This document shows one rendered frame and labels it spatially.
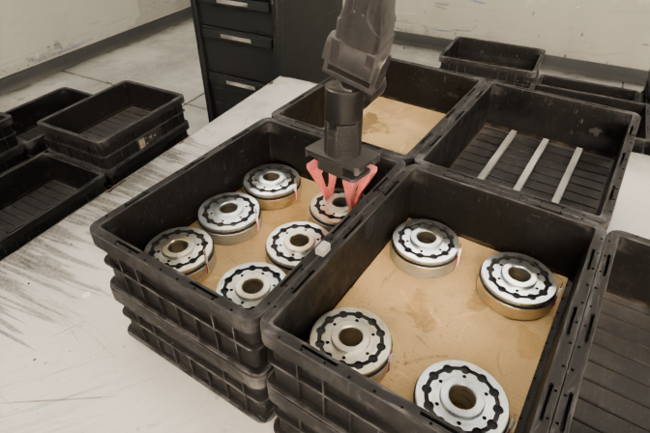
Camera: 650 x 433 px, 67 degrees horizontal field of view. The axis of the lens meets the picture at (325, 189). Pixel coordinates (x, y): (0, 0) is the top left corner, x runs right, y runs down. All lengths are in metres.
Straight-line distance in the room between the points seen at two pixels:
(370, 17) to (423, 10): 3.43
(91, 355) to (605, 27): 3.57
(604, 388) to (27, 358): 0.82
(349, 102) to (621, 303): 0.48
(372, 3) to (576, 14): 3.30
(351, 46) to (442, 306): 0.38
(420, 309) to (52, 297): 0.64
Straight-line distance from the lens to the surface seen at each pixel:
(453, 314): 0.72
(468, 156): 1.06
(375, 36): 0.63
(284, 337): 0.55
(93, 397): 0.85
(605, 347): 0.76
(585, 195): 1.02
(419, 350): 0.68
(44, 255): 1.11
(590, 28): 3.88
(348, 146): 0.73
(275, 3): 2.09
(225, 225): 0.81
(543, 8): 3.87
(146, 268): 0.67
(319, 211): 0.80
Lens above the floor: 1.37
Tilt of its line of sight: 36 degrees down
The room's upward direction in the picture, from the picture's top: straight up
